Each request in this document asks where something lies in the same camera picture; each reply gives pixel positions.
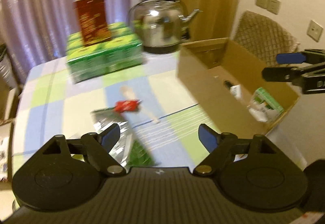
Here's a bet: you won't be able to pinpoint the silver green foil bag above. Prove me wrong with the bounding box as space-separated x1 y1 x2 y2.
91 108 156 170

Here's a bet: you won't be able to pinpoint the green white medicine box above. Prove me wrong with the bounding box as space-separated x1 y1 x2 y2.
249 87 284 123

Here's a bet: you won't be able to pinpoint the red candy wrapper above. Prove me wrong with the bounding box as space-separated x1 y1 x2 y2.
113 100 141 113

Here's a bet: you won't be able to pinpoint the clear plastic packaged white item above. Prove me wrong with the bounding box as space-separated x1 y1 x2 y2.
247 103 268 123

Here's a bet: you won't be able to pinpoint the white blue ointment box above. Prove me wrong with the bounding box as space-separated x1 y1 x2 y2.
230 85 242 100

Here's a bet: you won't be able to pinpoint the white plastic spoon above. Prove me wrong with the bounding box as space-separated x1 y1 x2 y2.
120 85 160 124

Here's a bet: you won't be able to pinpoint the quilted beige chair cushion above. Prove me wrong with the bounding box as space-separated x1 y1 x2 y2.
234 10 300 66

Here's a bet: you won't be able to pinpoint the brown cardboard box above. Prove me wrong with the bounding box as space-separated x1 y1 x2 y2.
177 38 300 139

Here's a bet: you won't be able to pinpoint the checked tablecloth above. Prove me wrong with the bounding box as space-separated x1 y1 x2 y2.
12 52 218 171

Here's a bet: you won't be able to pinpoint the green tissue pack bundle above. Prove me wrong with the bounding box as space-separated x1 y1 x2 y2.
66 22 143 83

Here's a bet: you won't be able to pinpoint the bags beside table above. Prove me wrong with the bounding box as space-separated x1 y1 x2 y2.
1 43 20 184

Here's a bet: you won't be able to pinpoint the purple curtain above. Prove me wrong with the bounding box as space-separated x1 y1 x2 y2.
1 0 131 83

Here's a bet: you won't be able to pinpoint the stainless steel kettle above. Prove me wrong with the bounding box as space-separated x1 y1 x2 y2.
127 0 201 54

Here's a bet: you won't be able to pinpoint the dark red gift box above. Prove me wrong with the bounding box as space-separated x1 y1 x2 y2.
74 0 112 46

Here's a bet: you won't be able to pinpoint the single wall socket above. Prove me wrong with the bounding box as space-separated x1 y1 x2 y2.
307 20 323 42

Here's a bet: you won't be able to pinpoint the double wall socket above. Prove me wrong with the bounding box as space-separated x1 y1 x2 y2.
255 0 281 15

